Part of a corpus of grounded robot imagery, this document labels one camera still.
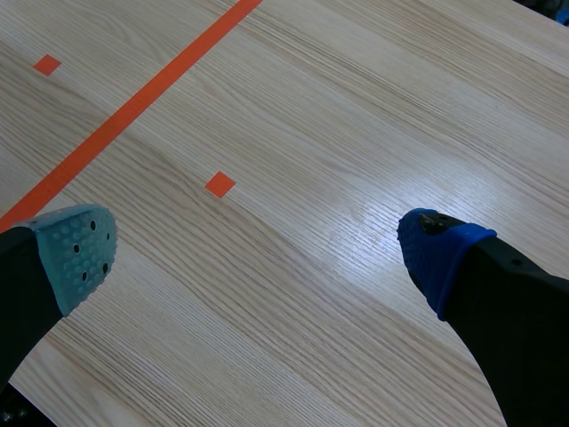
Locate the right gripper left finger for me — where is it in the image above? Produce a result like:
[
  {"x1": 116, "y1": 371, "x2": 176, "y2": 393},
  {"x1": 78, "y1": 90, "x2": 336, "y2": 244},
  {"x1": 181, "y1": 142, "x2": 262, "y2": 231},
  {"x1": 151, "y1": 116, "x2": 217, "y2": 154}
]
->
[{"x1": 0, "y1": 203, "x2": 119, "y2": 427}]

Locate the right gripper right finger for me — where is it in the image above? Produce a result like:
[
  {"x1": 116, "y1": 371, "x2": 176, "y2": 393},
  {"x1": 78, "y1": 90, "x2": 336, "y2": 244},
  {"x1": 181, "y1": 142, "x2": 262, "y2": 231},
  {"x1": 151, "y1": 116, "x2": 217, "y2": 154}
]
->
[{"x1": 396, "y1": 207, "x2": 569, "y2": 427}]

